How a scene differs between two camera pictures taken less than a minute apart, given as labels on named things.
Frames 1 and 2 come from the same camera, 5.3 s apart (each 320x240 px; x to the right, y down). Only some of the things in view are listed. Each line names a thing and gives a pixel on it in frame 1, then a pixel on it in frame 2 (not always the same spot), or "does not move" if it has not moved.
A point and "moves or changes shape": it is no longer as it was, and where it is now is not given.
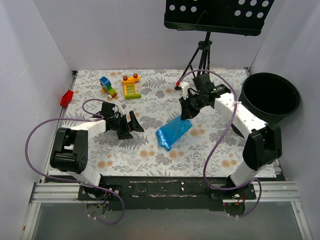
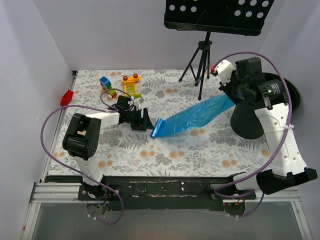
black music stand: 245,17 does not move
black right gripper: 189,104 to 230,90
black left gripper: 124,125 to 144,118
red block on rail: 66,98 does not move
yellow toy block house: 129,87 does not move
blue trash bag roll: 166,135 moves or changes shape
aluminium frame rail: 276,191 does not move
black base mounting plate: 200,193 does not move
